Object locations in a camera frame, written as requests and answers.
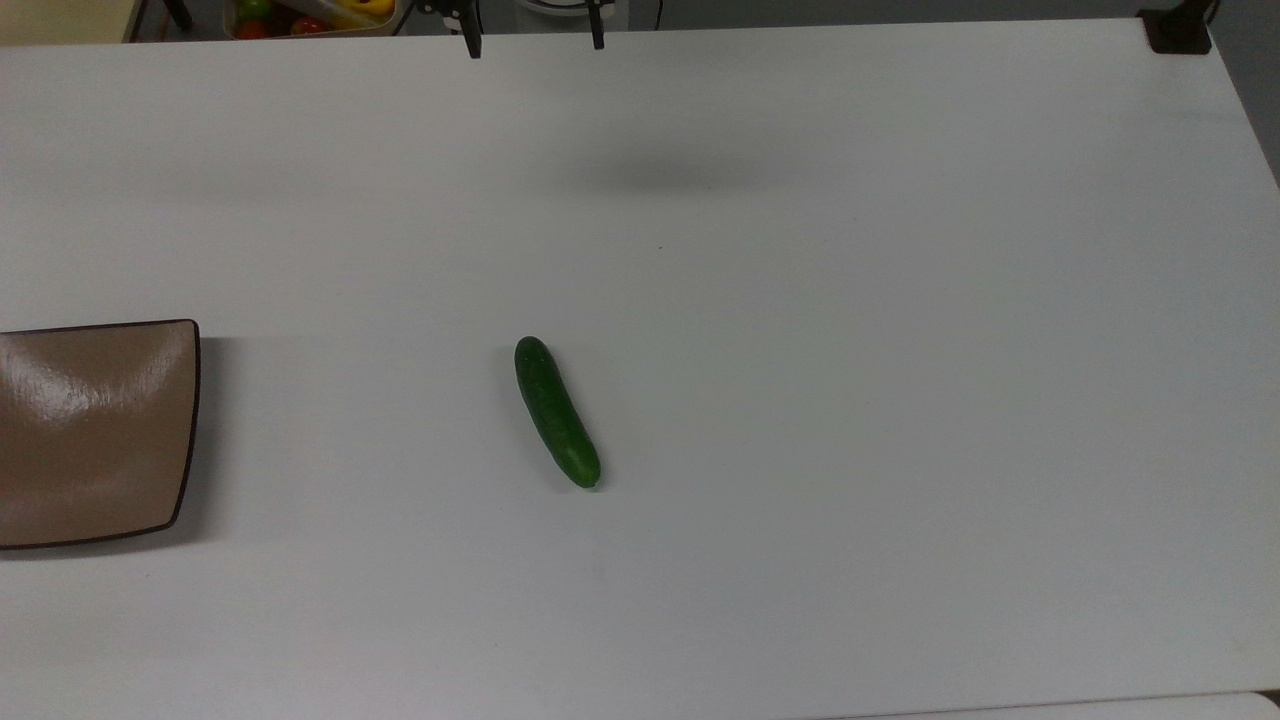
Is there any green cucumber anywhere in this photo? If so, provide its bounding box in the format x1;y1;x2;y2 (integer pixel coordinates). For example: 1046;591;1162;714
514;336;602;490

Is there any square brown ceramic plate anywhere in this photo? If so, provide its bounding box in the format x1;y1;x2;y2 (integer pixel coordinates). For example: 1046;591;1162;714
0;319;202;550

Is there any beige box of toy fruit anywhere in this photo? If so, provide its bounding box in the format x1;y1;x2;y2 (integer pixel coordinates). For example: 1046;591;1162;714
221;0;410;41

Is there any light wooden table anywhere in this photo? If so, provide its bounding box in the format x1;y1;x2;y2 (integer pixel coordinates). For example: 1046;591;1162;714
0;0;142;48

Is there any black table clamp mount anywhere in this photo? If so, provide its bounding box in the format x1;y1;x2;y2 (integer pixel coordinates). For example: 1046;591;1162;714
1137;0;1221;57

